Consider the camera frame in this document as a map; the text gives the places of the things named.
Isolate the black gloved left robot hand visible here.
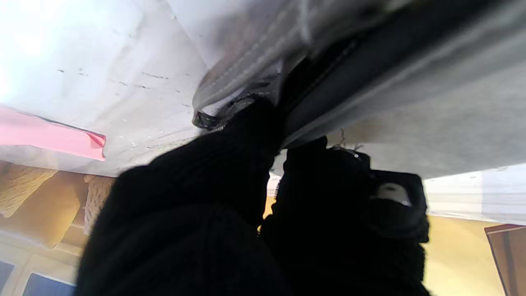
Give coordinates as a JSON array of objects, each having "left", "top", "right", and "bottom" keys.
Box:
[{"left": 76, "top": 99, "right": 432, "bottom": 296}]

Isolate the pink paper document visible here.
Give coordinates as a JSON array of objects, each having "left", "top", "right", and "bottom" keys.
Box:
[{"left": 0, "top": 105, "right": 107, "bottom": 161}]

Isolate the orange knitted cushion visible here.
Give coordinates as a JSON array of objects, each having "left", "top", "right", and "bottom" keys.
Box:
[{"left": 0, "top": 162, "right": 59, "bottom": 218}]

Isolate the grey felt zip pouch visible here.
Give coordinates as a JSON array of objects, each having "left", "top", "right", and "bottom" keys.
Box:
[{"left": 192, "top": 0, "right": 526, "bottom": 179}]

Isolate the white framed window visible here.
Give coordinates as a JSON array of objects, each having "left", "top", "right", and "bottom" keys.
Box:
[{"left": 0, "top": 247, "right": 81, "bottom": 296}]

